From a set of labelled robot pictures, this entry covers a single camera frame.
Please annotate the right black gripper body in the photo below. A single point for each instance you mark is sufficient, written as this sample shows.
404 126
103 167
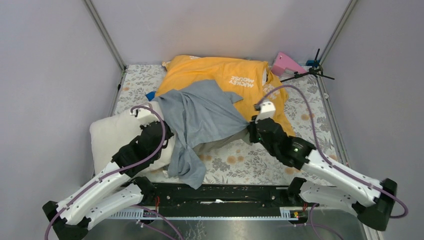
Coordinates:
254 137

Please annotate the grey blue pillowcase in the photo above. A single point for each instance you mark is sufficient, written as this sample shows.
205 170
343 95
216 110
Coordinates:
200 113

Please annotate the white pillow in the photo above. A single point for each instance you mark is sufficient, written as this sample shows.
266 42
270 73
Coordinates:
108 135

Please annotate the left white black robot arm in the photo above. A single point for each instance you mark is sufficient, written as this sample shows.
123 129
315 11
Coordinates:
116 187

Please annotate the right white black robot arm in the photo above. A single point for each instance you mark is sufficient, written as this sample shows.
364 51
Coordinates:
368 199

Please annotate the orange printed pillow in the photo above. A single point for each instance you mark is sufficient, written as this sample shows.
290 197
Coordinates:
250 79

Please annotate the blue pillow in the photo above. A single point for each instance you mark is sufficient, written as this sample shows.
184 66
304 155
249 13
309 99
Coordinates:
150 95

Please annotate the floral bed sheet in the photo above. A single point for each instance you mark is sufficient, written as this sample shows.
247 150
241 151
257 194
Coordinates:
237 162

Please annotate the black tripod stand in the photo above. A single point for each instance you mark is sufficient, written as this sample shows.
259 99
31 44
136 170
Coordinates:
315 70

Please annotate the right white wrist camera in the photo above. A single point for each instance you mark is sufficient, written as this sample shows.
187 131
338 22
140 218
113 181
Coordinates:
266 110

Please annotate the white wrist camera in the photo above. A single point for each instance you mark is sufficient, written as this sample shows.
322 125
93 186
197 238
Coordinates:
266 110
144 115

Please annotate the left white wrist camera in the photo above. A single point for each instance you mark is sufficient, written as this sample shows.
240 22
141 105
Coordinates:
144 115

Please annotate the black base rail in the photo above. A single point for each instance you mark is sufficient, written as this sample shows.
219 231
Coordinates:
177 201

